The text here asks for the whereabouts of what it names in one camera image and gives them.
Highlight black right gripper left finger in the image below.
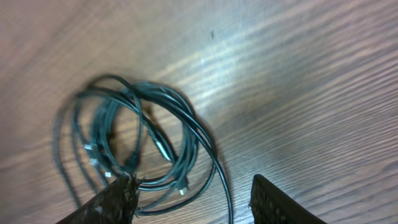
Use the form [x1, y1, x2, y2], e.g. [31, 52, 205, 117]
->
[57, 174, 142, 224]

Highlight black smooth usb cable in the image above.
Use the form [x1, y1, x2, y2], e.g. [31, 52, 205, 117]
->
[74, 73, 234, 224]

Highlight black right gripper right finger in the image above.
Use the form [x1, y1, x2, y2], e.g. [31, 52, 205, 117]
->
[250, 174, 326, 224]

